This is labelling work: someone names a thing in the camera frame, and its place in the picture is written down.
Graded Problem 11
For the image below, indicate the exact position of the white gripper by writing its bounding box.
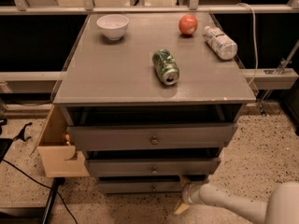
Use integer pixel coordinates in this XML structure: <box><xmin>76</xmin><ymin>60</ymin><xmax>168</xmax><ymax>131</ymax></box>
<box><xmin>174</xmin><ymin>175</ymin><xmax>202</xmax><ymax>215</ymax></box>

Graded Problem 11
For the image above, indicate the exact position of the grey bottom drawer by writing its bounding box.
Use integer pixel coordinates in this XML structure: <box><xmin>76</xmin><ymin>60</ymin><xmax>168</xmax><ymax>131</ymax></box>
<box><xmin>97</xmin><ymin>175</ymin><xmax>181</xmax><ymax>194</ymax></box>

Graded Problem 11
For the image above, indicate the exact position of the grey drawer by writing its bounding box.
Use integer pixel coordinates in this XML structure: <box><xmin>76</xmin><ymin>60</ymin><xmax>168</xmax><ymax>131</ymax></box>
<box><xmin>85</xmin><ymin>158</ymin><xmax>221</xmax><ymax>177</ymax></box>
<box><xmin>97</xmin><ymin>175</ymin><xmax>181</xmax><ymax>194</ymax></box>
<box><xmin>67</xmin><ymin>123</ymin><xmax>237</xmax><ymax>151</ymax></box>

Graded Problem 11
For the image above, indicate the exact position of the grey top drawer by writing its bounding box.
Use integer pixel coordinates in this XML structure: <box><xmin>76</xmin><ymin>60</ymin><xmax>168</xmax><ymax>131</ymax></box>
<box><xmin>67</xmin><ymin>123</ymin><xmax>237</xmax><ymax>151</ymax></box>

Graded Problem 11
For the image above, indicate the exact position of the grey middle drawer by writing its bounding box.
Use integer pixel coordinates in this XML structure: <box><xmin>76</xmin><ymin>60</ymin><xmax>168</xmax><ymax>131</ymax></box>
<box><xmin>85</xmin><ymin>158</ymin><xmax>221</xmax><ymax>177</ymax></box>

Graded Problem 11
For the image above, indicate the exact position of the grey drawer cabinet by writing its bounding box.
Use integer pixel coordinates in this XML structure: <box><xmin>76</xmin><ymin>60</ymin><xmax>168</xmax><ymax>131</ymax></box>
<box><xmin>52</xmin><ymin>12</ymin><xmax>257</xmax><ymax>195</ymax></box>

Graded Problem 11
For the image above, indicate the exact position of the light wooden side box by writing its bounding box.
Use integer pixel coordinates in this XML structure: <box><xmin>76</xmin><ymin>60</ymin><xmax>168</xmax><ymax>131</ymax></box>
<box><xmin>36</xmin><ymin>105</ymin><xmax>89</xmax><ymax>177</ymax></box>

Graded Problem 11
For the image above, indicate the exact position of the green soda can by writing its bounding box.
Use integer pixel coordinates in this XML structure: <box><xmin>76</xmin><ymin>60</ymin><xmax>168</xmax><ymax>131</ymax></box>
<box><xmin>152</xmin><ymin>49</ymin><xmax>179</xmax><ymax>86</ymax></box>

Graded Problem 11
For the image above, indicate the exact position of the clear plastic water bottle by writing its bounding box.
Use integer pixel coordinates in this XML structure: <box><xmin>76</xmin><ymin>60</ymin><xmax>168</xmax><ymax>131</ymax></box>
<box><xmin>204</xmin><ymin>26</ymin><xmax>238</xmax><ymax>61</ymax></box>

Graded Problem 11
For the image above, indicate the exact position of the black stand base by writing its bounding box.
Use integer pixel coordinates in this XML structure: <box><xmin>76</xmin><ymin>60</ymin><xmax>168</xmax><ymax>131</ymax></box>
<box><xmin>0</xmin><ymin>177</ymin><xmax>65</xmax><ymax>224</ymax></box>

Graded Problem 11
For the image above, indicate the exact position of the red apple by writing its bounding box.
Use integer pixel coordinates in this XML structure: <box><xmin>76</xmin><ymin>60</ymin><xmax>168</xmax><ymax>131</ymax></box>
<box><xmin>178</xmin><ymin>14</ymin><xmax>198</xmax><ymax>35</ymax></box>

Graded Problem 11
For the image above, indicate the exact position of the black clamp tool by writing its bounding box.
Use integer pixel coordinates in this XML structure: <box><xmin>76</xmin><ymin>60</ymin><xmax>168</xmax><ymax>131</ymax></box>
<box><xmin>13</xmin><ymin>122</ymin><xmax>32</xmax><ymax>142</ymax></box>

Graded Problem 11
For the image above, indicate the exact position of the white ceramic bowl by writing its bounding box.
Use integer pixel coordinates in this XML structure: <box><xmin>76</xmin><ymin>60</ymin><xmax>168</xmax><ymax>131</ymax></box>
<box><xmin>96</xmin><ymin>14</ymin><xmax>129</xmax><ymax>40</ymax></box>

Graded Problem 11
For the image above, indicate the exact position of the black floor cable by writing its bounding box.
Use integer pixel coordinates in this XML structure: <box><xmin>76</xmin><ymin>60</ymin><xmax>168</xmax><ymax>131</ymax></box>
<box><xmin>2</xmin><ymin>158</ymin><xmax>79</xmax><ymax>224</ymax></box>

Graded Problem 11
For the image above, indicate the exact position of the metal frame rail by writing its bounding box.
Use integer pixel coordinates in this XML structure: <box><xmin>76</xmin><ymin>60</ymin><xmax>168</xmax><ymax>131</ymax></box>
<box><xmin>0</xmin><ymin>0</ymin><xmax>299</xmax><ymax>16</ymax></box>

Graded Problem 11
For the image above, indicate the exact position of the white cable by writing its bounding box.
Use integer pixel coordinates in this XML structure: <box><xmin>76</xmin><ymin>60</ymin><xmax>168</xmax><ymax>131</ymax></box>
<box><xmin>236</xmin><ymin>2</ymin><xmax>260</xmax><ymax>86</ymax></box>

